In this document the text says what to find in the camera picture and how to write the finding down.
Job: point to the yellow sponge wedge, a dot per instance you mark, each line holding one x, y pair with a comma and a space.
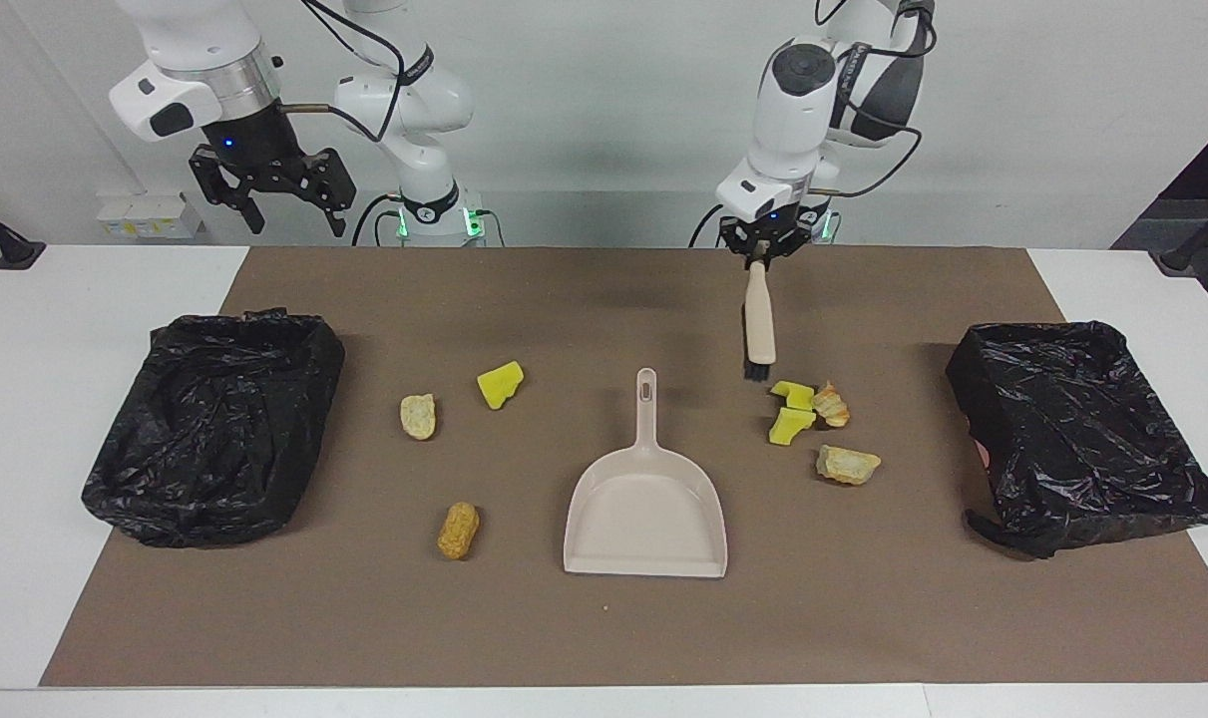
501, 386

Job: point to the yellow sponge piece green layer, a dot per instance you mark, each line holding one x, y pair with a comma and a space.
789, 427

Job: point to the large pale foam chunk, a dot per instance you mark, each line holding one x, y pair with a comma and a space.
848, 466

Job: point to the small toasted bread piece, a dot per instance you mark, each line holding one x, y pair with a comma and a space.
831, 406

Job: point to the beige plastic dustpan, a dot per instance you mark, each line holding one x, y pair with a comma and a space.
643, 519

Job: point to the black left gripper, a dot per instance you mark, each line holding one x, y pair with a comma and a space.
768, 227

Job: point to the black bag bin showing pink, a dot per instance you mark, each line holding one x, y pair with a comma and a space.
1082, 439

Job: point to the brown paper table mat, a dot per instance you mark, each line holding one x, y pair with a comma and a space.
863, 618

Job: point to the small pale foam chunk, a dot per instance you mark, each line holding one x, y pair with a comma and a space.
418, 417

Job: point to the boot shaped yellow sponge piece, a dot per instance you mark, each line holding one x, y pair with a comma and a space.
793, 393

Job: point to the black bag lined bin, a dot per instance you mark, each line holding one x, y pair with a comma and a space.
214, 439

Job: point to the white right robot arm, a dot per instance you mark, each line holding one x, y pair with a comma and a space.
414, 100

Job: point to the white box on table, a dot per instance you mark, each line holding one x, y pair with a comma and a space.
150, 217

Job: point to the beige brush black bristles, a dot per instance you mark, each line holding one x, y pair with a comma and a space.
760, 319

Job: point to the black tripod leg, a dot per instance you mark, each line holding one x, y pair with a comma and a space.
10, 249
1177, 261

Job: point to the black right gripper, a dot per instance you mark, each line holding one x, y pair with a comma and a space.
254, 140

